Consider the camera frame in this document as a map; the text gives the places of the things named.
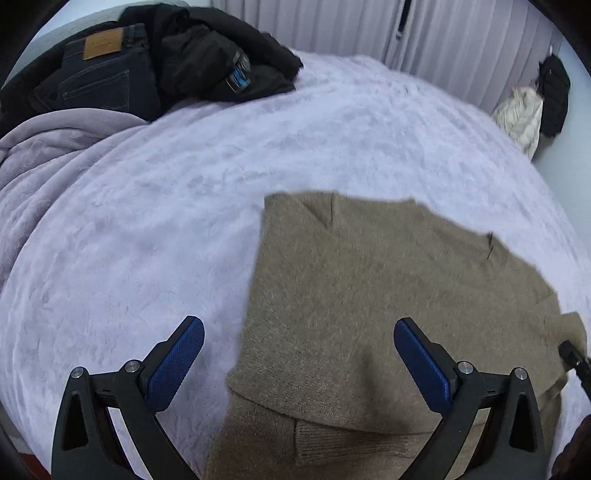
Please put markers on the pale pleated curtains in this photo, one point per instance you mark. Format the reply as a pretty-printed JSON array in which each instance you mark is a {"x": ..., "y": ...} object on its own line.
[{"x": 461, "y": 46}]

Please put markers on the dark blue jeans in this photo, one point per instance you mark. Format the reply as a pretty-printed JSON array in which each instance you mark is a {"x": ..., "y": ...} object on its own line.
[{"x": 106, "y": 78}]

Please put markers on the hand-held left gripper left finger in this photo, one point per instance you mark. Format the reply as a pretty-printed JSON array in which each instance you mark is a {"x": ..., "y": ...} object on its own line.
[{"x": 178, "y": 364}]

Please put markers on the black hanging coat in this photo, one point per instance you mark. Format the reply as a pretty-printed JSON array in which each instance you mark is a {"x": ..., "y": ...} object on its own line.
[{"x": 554, "y": 92}]

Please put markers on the person's right forearm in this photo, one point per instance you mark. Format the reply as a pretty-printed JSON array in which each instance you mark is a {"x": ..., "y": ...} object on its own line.
[{"x": 577, "y": 454}]

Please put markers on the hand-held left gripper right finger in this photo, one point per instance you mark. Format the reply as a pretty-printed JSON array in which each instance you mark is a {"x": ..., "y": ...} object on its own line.
[{"x": 422, "y": 364}]

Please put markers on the black jacket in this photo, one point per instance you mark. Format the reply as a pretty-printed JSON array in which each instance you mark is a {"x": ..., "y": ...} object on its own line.
[{"x": 198, "y": 55}]

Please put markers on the lavender plush bed blanket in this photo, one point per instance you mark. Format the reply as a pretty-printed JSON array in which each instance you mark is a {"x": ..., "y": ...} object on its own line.
[{"x": 184, "y": 184}]

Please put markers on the tan knit sweater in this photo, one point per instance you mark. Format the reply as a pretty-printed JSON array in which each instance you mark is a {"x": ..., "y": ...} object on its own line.
[{"x": 346, "y": 286}]

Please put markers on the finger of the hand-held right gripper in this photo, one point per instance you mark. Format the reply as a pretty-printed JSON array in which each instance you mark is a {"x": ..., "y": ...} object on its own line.
[{"x": 575, "y": 360}]

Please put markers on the cream puffer jacket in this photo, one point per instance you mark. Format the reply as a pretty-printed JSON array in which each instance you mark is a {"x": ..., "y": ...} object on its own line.
[{"x": 519, "y": 120}]

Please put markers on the crumpled mauve fleece blanket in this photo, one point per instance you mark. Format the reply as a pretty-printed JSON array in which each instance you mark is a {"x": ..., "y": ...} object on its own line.
[{"x": 51, "y": 157}]

